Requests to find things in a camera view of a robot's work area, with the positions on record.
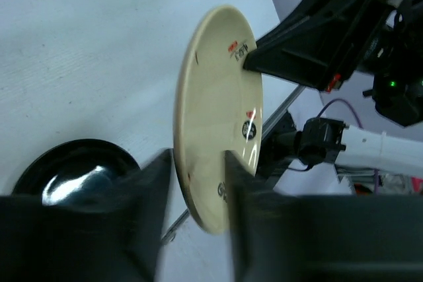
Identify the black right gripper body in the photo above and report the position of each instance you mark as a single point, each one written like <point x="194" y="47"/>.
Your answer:
<point x="388" y="37"/>

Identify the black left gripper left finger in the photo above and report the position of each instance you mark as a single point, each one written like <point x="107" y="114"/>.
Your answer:
<point x="114" y="235"/>

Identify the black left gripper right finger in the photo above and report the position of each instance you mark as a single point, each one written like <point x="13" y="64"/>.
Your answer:
<point x="278" y="237"/>

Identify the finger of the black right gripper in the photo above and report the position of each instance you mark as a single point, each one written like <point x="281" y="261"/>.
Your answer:
<point x="320" y="43"/>

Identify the black plate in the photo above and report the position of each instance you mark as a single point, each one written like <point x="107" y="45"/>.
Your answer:
<point x="63" y="174"/>

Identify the beige plate with calligraphy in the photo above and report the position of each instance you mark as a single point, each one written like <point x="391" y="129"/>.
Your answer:
<point x="218" y="108"/>

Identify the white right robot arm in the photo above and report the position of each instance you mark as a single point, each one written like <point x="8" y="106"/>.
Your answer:
<point x="326" y="140"/>

